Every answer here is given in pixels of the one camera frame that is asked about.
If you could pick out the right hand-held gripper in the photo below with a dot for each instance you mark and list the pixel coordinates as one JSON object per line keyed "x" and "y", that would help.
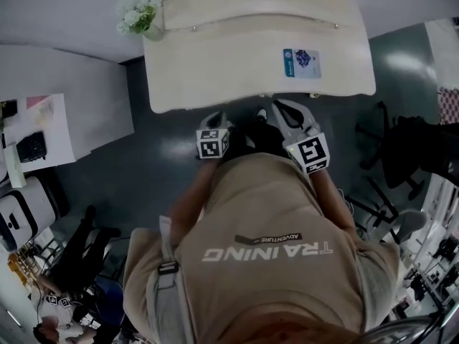
{"x": 311, "y": 152}

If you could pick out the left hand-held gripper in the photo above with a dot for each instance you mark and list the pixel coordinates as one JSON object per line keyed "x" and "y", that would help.
{"x": 212, "y": 143}

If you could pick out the person's left forearm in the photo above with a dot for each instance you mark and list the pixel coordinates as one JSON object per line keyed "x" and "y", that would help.
{"x": 193, "y": 195}

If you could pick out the person's right forearm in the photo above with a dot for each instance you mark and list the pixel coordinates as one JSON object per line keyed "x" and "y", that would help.
{"x": 331, "y": 203}

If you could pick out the cream carved dresser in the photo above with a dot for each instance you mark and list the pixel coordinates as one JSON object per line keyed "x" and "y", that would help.
{"x": 229, "y": 70}

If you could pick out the person's right shoe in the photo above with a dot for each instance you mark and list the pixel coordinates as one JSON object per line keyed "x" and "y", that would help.
{"x": 261, "y": 115}

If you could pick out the person's black trousers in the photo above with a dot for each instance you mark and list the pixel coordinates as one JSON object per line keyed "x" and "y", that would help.
{"x": 258, "y": 138}

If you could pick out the blue and white packet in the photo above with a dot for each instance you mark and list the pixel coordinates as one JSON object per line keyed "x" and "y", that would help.
{"x": 302, "y": 63}

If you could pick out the black office chair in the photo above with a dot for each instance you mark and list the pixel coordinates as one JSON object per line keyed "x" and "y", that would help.
{"x": 412, "y": 145}

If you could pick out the white flowers in vase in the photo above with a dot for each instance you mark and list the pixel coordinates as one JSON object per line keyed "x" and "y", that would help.
{"x": 138, "y": 14}

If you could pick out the person's beige shirt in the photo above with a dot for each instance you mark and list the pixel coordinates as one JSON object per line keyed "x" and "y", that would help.
{"x": 272, "y": 271}

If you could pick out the grey stool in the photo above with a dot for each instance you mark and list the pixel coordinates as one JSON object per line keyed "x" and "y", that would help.
{"x": 409, "y": 224}

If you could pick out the pink patterned cloth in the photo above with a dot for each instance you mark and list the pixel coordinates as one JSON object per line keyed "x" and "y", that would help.
{"x": 449, "y": 104}

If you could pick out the white desk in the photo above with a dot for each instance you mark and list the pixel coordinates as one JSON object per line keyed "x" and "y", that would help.
{"x": 59, "y": 138}

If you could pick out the pink paper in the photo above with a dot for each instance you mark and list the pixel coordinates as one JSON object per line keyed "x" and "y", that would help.
{"x": 40, "y": 108}

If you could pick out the black keyboard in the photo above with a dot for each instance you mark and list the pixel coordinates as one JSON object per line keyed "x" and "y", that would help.
{"x": 32, "y": 147}

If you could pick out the white metal rack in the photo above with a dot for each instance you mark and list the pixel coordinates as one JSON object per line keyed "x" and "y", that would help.
{"x": 434, "y": 249}

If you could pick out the long white box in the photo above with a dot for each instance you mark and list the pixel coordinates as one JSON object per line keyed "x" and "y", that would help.
{"x": 14, "y": 167}

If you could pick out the blue chair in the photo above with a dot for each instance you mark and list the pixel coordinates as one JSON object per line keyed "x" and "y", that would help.
{"x": 109, "y": 299}

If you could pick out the plant in black pot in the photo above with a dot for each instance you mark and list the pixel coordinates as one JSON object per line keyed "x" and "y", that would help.
{"x": 8, "y": 109}

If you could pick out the white appliance with black trim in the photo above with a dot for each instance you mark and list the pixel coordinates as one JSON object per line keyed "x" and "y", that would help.
{"x": 25, "y": 213}

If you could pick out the wooden slatted rack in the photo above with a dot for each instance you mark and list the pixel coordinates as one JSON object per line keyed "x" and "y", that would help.
{"x": 23, "y": 267}

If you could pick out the black metal frame stand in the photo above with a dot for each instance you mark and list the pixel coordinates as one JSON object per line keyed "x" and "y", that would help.
{"x": 376, "y": 206}

